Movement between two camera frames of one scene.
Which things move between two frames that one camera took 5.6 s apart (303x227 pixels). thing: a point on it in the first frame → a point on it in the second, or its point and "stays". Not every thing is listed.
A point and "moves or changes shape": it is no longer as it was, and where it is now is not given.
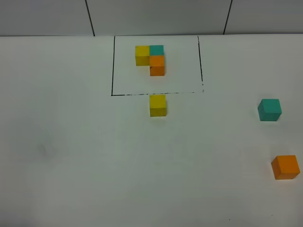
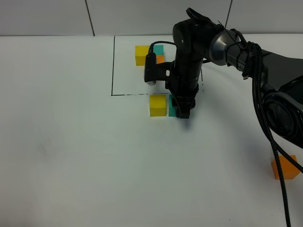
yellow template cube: [142, 55] stays
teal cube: [269, 109] moves or changes shape
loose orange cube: [285, 167] stays
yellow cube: [157, 105] stays
